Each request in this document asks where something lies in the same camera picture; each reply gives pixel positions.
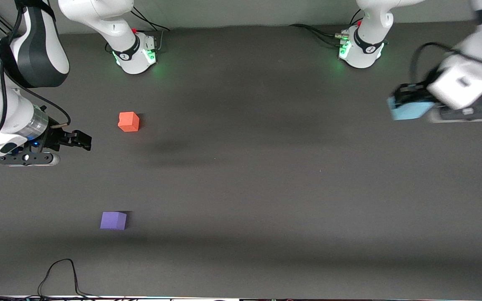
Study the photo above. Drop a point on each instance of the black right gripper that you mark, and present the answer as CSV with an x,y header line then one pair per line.
x,y
54,139

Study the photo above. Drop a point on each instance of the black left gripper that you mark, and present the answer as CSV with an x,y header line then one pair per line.
x,y
413,94

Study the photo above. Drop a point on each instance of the light blue foam block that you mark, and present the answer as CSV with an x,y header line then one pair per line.
x,y
410,112

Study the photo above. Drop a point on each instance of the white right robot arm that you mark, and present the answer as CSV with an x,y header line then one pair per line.
x,y
98,16

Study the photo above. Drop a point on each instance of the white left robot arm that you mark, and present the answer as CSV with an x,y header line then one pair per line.
x,y
370,21

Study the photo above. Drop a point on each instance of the orange foam block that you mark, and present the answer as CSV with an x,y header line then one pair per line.
x,y
129,121

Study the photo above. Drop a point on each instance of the purple foam block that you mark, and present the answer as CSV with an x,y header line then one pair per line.
x,y
113,220

